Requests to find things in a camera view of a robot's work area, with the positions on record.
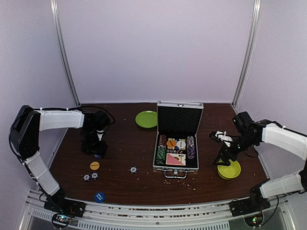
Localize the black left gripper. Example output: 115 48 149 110
81 128 108 159

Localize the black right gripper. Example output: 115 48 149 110
213 133 257 166

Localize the white dealer button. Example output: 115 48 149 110
176 140 186 150

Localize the aluminium poker case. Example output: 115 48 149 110
153 101 204 180

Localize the red card deck box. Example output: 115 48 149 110
166 153 186 166

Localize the dark poker chip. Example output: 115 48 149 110
91 172 99 180
82 174 91 182
130 166 138 174

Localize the orange big blind button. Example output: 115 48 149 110
166 139 177 150

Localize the blue small blind button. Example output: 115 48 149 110
94 192 106 203

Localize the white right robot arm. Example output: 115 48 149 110
209 112 307 212

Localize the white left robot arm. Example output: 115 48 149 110
8 105 116 213

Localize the green bowl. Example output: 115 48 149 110
217 161 241 180

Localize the purple poker chip stack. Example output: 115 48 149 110
187 136 195 160

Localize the row of red dice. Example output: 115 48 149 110
166 149 186 154

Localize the green poker chip stack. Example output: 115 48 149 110
155 146 166 164

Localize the green plate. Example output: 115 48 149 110
135 111 157 128

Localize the red-black poker chip stack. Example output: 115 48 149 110
158 135 167 148

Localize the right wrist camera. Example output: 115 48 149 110
209 131 233 147

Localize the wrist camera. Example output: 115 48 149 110
94 111 110 131
209 131 233 147

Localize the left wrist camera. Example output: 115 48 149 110
94 111 110 131

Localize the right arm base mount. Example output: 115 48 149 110
229 198 271 217

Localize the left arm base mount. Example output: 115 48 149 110
44 198 86 218

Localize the aluminium front rail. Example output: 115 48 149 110
24 188 295 230

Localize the aluminium corner post right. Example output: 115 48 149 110
232 0 263 111

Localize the aluminium corner post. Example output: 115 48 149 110
50 0 81 106
232 0 263 111

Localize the aluminium corner post left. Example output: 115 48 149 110
50 0 81 106

